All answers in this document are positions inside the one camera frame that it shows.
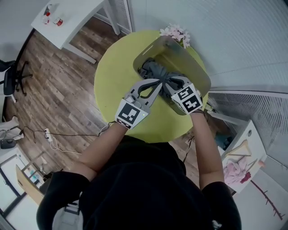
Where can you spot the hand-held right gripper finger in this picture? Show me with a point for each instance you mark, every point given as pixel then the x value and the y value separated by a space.
pixel 173 90
pixel 183 79

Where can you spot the dark red branch coat rack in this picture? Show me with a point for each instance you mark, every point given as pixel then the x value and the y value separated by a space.
pixel 267 198

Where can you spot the white desk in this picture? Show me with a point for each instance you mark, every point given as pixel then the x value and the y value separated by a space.
pixel 67 24

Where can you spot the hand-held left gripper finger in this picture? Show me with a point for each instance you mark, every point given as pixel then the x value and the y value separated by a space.
pixel 148 82
pixel 155 92

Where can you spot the person's left forearm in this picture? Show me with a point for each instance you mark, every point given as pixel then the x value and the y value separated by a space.
pixel 105 146

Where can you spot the dark red cloth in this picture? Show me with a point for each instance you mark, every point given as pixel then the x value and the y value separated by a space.
pixel 246 177

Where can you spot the white power strip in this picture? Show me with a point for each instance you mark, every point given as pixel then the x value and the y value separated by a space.
pixel 47 135

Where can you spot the red and white cup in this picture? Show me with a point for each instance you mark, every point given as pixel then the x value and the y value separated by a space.
pixel 59 21
pixel 45 19

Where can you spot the pink artificial flowers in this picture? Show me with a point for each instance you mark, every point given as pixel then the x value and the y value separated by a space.
pixel 176 33

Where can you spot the person's right forearm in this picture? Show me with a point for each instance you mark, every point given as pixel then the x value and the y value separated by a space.
pixel 205 146

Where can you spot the white side table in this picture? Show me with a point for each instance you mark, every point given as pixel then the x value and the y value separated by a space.
pixel 254 146

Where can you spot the black device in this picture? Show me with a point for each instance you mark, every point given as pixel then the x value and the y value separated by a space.
pixel 7 144

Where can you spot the pink cloth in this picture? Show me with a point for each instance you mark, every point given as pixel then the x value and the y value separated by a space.
pixel 232 171

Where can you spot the dark grey laundry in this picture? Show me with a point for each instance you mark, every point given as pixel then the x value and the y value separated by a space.
pixel 155 68

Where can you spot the wooden clothes hanger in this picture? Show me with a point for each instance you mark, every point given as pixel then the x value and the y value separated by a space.
pixel 241 147

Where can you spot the wooden cabinet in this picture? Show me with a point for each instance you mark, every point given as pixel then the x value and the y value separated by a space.
pixel 28 184

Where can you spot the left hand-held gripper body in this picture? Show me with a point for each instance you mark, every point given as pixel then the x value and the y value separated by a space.
pixel 131 113

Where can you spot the black office chair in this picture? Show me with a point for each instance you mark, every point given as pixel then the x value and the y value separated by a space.
pixel 11 80

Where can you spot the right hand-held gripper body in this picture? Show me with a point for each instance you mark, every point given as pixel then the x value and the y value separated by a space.
pixel 187 98

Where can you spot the white bag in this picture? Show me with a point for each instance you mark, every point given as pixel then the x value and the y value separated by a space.
pixel 10 128

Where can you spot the olive laundry basket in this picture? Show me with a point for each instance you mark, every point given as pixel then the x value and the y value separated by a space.
pixel 193 67

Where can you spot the person's black shirt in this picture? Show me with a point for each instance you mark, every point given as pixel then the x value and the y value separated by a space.
pixel 139 191

